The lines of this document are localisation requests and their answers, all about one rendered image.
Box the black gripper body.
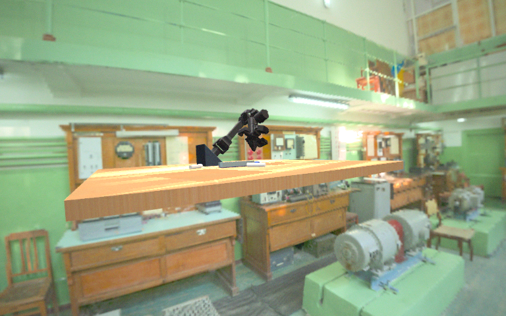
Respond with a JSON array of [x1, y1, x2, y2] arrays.
[[238, 124, 268, 147]]

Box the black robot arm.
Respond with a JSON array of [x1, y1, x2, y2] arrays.
[[211, 108, 269, 156]]

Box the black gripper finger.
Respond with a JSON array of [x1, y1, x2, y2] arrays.
[[254, 138, 261, 151], [245, 135, 256, 151]]

